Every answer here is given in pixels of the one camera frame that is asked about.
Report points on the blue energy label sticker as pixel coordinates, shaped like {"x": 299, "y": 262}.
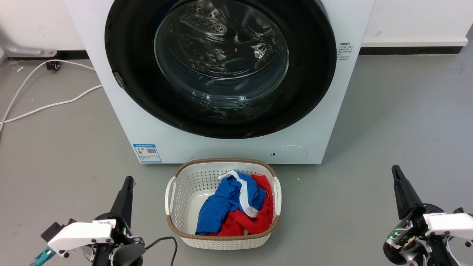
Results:
{"x": 147, "y": 153}

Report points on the grey metal door hinge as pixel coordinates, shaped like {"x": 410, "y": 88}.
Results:
{"x": 119, "y": 80}

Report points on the grey floor pipe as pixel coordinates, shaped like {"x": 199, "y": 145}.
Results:
{"x": 22, "y": 51}

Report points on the white front-load washing machine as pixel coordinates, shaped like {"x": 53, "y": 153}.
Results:
{"x": 221, "y": 151}

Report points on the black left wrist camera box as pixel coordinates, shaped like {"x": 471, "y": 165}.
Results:
{"x": 53, "y": 231}

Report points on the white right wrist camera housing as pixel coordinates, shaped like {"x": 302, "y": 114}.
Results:
{"x": 451, "y": 223}

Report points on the round black glass washer door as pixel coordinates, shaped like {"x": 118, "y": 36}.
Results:
{"x": 125, "y": 48}

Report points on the white perforated laundry basket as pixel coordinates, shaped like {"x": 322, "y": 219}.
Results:
{"x": 184, "y": 184}

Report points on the small black plug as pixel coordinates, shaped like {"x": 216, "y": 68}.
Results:
{"x": 53, "y": 65}

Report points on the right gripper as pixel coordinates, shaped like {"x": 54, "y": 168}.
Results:
{"x": 415, "y": 225}

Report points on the red garment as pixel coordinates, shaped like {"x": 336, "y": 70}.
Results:
{"x": 255, "y": 221}

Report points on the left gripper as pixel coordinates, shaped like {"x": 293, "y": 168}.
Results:
{"x": 129, "y": 255}

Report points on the round drain filter cover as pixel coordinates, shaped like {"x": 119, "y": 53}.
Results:
{"x": 289, "y": 154}

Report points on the small printed text sticker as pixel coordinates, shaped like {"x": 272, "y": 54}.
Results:
{"x": 345, "y": 51}

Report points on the blue garment with white trim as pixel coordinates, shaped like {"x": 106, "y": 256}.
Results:
{"x": 218, "y": 210}

